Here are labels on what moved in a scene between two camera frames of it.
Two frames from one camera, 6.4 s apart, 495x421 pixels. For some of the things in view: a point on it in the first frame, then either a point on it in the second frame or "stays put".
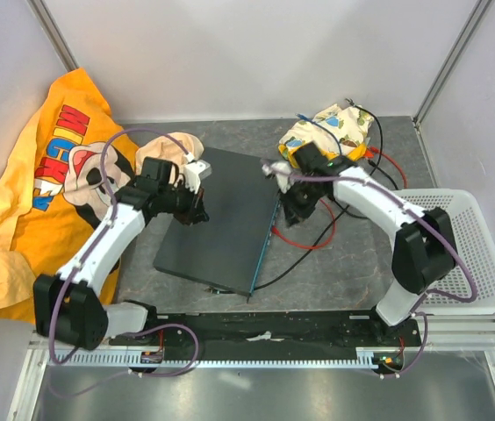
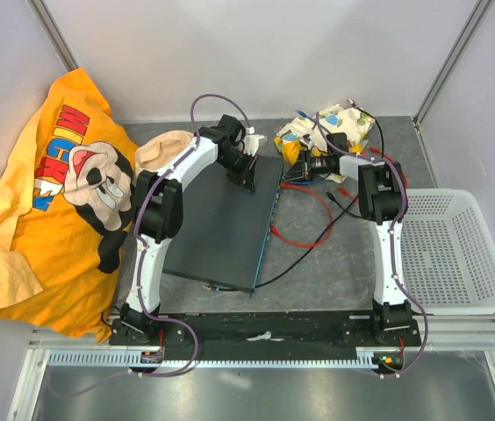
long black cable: x=294 y=266 stays put
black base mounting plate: x=292 y=330 stays put
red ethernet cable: x=276 y=231 stays put
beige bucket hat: x=163 y=147 stays put
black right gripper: x=293 y=213 to x=300 y=169
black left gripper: x=197 y=212 to x=247 y=178
